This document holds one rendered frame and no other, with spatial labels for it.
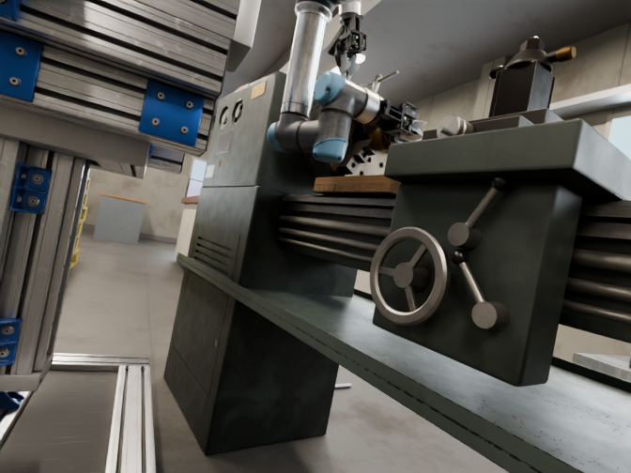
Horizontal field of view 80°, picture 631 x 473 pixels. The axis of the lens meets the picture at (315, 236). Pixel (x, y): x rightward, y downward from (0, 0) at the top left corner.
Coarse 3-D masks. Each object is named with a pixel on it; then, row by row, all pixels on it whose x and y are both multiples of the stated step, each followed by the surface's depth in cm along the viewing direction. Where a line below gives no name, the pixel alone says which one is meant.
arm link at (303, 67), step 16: (304, 0) 90; (320, 0) 89; (304, 16) 91; (320, 16) 91; (304, 32) 90; (320, 32) 92; (304, 48) 90; (320, 48) 93; (304, 64) 90; (288, 80) 92; (304, 80) 91; (288, 96) 91; (304, 96) 91; (288, 112) 91; (304, 112) 92; (272, 128) 94; (288, 128) 90; (272, 144) 95; (288, 144) 91
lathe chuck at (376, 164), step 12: (312, 120) 117; (360, 132) 126; (348, 144) 116; (312, 156) 119; (372, 156) 122; (384, 156) 125; (324, 168) 117; (336, 168) 115; (360, 168) 120; (372, 168) 123; (384, 168) 126
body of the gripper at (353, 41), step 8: (344, 16) 128; (352, 16) 127; (360, 16) 127; (344, 24) 133; (352, 24) 127; (360, 24) 129; (344, 32) 131; (352, 32) 127; (360, 32) 128; (336, 40) 132; (344, 40) 131; (352, 40) 129; (360, 40) 129; (344, 48) 131; (352, 48) 129; (360, 48) 129
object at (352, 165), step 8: (360, 144) 114; (368, 144) 111; (352, 152) 114; (360, 152) 112; (368, 152) 113; (376, 152) 112; (344, 160) 115; (352, 160) 113; (360, 160) 114; (344, 168) 114; (352, 168) 113
